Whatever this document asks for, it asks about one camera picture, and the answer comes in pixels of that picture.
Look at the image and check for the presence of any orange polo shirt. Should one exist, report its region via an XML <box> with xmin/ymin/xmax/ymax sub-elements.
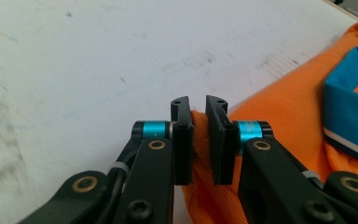
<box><xmin>181</xmin><ymin>15</ymin><xmax>358</xmax><ymax>224</ymax></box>

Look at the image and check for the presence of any white table mat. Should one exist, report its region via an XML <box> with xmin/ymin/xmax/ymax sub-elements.
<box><xmin>0</xmin><ymin>0</ymin><xmax>358</xmax><ymax>224</ymax></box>

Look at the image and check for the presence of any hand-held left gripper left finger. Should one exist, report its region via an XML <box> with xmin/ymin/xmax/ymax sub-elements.
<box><xmin>111</xmin><ymin>95</ymin><xmax>195</xmax><ymax>224</ymax></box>

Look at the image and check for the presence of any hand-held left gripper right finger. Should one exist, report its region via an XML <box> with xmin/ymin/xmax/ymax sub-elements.
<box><xmin>205</xmin><ymin>94</ymin><xmax>346</xmax><ymax>224</ymax></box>

